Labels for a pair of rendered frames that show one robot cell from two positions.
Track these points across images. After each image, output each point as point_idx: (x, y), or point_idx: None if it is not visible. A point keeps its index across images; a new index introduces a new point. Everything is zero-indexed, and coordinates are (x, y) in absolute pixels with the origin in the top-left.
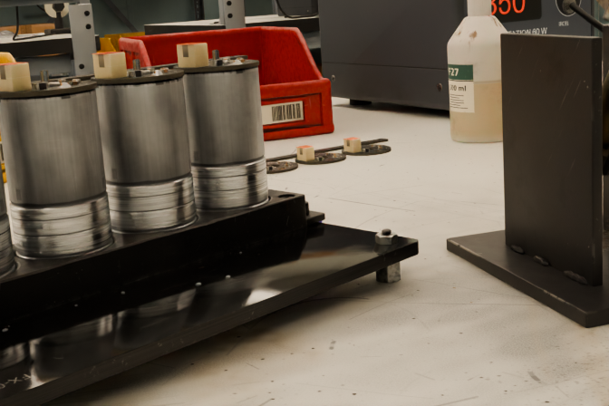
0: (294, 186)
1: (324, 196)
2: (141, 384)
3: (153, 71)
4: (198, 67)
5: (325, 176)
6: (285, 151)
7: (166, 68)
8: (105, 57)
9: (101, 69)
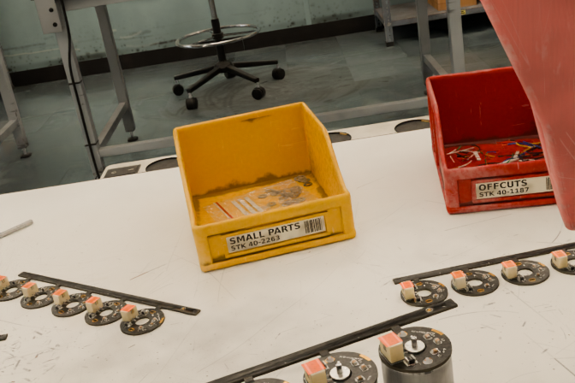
0: (532, 321)
1: (552, 352)
2: None
3: (356, 364)
4: (393, 363)
5: (567, 304)
6: (548, 235)
7: (364, 368)
8: (309, 374)
9: (308, 378)
